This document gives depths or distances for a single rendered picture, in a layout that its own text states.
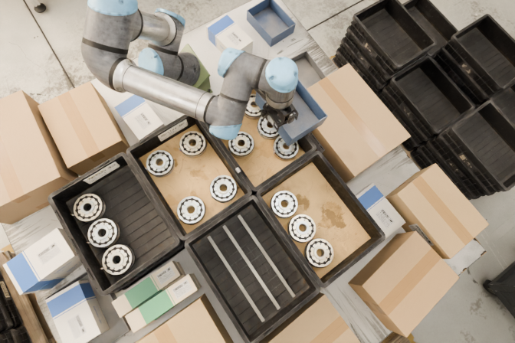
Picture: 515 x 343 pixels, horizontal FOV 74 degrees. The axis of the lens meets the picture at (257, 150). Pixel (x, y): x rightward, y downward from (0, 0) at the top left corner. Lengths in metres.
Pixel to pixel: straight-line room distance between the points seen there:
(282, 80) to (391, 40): 1.52
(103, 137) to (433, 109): 1.77
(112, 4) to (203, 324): 0.99
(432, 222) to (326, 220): 0.40
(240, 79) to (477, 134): 1.62
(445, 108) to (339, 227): 1.19
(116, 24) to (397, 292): 1.25
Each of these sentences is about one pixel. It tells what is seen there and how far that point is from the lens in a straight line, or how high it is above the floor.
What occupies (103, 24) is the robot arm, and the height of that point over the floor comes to 1.40.
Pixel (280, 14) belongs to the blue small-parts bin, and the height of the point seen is 0.73.
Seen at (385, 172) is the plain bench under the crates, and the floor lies 0.70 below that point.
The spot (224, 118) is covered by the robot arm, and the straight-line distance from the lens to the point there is 0.85.
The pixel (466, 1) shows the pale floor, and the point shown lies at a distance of 3.45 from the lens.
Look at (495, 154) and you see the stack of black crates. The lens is 2.22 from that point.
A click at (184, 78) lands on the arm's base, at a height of 0.87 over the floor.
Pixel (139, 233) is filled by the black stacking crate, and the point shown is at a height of 0.83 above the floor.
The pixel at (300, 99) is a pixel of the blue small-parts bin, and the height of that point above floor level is 1.07.
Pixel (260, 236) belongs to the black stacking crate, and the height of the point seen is 0.83.
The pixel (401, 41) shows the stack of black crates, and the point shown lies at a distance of 2.27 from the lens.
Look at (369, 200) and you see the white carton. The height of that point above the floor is 0.79.
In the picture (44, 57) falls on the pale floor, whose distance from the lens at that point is 2.87.
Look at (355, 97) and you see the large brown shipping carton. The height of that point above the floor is 0.90.
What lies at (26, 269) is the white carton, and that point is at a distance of 1.45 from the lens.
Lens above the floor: 2.15
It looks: 72 degrees down
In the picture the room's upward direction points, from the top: 12 degrees clockwise
